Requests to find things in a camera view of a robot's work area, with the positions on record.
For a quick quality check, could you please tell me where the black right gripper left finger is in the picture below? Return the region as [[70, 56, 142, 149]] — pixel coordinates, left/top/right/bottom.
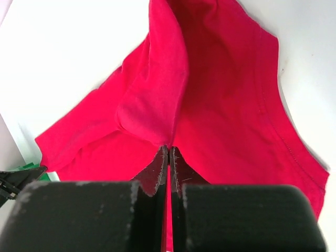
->
[[1, 146, 168, 251]]

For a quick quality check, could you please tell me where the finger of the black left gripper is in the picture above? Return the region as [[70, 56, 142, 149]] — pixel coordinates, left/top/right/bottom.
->
[[1, 165, 47, 207]]

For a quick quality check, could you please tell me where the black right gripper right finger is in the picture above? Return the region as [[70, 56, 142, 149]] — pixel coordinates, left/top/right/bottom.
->
[[170, 147, 327, 251]]

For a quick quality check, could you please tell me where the red t-shirt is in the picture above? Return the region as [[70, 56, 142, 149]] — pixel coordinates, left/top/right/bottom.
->
[[36, 1, 329, 251]]

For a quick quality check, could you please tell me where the green plastic bin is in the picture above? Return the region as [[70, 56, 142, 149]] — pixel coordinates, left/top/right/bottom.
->
[[15, 162, 60, 182]]

